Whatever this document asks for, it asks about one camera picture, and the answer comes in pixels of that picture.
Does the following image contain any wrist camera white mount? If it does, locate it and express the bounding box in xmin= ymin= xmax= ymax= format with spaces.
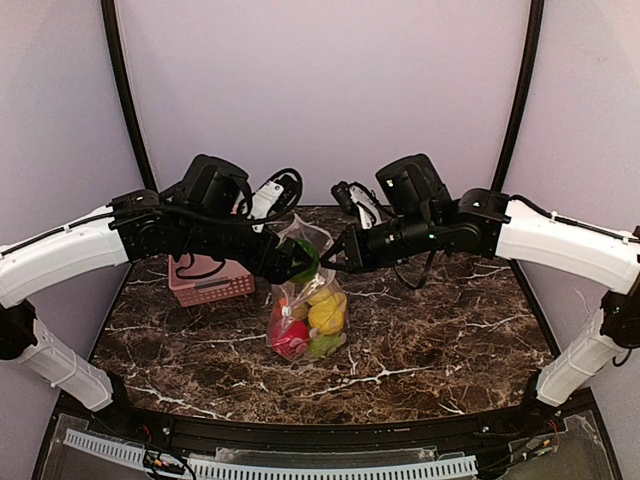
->
xmin=247 ymin=167 xmax=303 ymax=233
xmin=331 ymin=181 xmax=395 ymax=230

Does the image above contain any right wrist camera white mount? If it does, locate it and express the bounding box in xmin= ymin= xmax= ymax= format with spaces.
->
xmin=331 ymin=181 xmax=395 ymax=230

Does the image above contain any pink plastic basket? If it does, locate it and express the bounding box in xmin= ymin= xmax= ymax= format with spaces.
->
xmin=168 ymin=255 xmax=255 ymax=307

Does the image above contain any white slotted cable duct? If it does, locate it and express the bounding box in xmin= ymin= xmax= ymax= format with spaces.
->
xmin=63 ymin=428 xmax=478 ymax=479

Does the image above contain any light green toy lettuce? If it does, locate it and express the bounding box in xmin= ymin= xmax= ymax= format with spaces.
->
xmin=305 ymin=335 xmax=342 ymax=361

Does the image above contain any black frame post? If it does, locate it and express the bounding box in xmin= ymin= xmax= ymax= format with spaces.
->
xmin=100 ymin=0 xmax=157 ymax=191
xmin=491 ymin=0 xmax=545 ymax=191

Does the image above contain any black front rail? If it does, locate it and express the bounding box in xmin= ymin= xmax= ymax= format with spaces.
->
xmin=92 ymin=407 xmax=565 ymax=455

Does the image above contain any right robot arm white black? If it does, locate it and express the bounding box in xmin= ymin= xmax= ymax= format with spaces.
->
xmin=321 ymin=154 xmax=639 ymax=407

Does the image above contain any left black frame post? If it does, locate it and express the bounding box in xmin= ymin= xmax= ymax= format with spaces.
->
xmin=100 ymin=0 xmax=157 ymax=191

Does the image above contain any clear zip top bag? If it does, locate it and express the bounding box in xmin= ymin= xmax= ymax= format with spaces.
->
xmin=266 ymin=216 xmax=348 ymax=363

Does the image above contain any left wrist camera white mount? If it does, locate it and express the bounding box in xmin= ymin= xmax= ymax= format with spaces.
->
xmin=247 ymin=167 xmax=303 ymax=233

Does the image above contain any yellow toy food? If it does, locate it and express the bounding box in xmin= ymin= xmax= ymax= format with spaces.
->
xmin=308 ymin=292 xmax=347 ymax=335

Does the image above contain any red toy food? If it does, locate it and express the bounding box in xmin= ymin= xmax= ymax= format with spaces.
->
xmin=268 ymin=320 xmax=310 ymax=359

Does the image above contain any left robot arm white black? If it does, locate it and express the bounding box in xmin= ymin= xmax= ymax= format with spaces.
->
xmin=1 ymin=154 xmax=314 ymax=412

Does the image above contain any right black frame post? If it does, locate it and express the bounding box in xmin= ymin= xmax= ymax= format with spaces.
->
xmin=491 ymin=0 xmax=545 ymax=191

